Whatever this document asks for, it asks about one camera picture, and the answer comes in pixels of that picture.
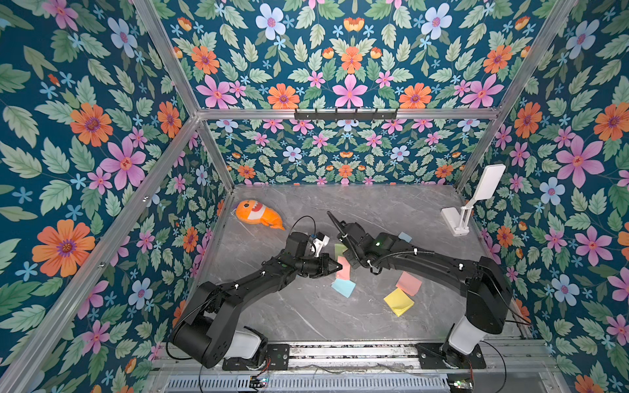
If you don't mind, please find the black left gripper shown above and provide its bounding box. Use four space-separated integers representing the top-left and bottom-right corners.
292 254 342 278

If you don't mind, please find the torn pink memo page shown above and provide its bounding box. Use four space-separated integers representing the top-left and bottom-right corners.
336 256 351 280

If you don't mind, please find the torn green memo page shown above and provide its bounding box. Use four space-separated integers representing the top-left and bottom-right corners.
334 243 347 258

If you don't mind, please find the torn blue memo page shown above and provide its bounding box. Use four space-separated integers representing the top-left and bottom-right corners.
331 278 356 298

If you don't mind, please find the small blue memo pad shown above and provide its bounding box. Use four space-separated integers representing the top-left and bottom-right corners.
398 232 412 243

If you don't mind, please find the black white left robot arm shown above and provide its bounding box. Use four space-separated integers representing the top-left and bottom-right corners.
169 233 343 369

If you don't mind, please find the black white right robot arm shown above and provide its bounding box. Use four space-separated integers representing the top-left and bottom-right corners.
328 212 513 356

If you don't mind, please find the yellow memo pad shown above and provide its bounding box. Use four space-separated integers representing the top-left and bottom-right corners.
384 288 414 317

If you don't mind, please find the large pink memo pad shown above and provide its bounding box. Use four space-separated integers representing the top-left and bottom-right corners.
396 272 423 296

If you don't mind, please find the orange clownfish plush toy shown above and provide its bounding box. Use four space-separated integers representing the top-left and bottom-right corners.
235 200 285 230

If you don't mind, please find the white phone stand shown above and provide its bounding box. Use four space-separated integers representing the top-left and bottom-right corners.
441 164 506 237

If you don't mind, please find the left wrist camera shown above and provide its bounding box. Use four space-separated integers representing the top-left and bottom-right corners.
313 232 330 257

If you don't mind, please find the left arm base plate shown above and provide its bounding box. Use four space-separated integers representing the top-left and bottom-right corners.
222 344 290 372

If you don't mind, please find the black hook rail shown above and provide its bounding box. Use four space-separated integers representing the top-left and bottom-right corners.
293 108 398 122

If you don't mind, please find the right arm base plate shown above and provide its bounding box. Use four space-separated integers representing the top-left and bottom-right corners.
415 342 486 370

